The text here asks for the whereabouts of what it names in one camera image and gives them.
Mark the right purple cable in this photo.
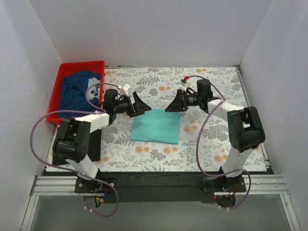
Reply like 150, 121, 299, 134
185, 75, 253, 210

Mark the aluminium mounting rail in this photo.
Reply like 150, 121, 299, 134
31, 172, 288, 195

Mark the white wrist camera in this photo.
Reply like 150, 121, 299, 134
117, 83, 130, 97
179, 76, 190, 88

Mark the floral patterned table mat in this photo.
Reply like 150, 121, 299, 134
45, 66, 268, 172

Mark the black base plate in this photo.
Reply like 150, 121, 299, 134
74, 171, 246, 204

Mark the mint green t-shirt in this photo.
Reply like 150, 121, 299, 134
130, 109, 180, 144

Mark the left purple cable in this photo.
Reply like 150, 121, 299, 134
29, 82, 122, 218

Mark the red plastic bin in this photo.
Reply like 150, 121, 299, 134
47, 60, 105, 125

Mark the folded black t-shirt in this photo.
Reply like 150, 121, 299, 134
52, 129, 102, 166

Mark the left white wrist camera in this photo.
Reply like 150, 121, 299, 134
117, 83, 130, 97

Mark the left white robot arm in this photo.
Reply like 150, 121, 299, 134
52, 89, 151, 193

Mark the navy blue printed t-shirt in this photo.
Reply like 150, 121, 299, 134
58, 71, 101, 112

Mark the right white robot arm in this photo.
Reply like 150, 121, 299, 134
130, 76, 265, 196

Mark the purple cable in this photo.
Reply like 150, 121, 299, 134
185, 75, 253, 210
29, 82, 122, 218

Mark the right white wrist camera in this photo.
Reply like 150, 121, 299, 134
179, 76, 190, 88

